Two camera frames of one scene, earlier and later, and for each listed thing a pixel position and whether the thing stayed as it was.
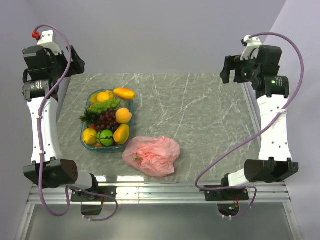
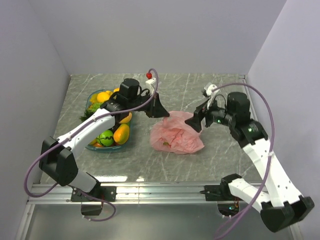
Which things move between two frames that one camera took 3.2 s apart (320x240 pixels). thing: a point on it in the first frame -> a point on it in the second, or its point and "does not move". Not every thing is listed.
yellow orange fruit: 102,96 does not move
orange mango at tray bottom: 121,134 does not move
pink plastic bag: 154,156 -> 173,134
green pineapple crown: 90,117 does not move
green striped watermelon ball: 105,137 does not move
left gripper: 77,66 -> 156,110
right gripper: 234,62 -> 199,113
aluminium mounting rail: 257,193 does not move
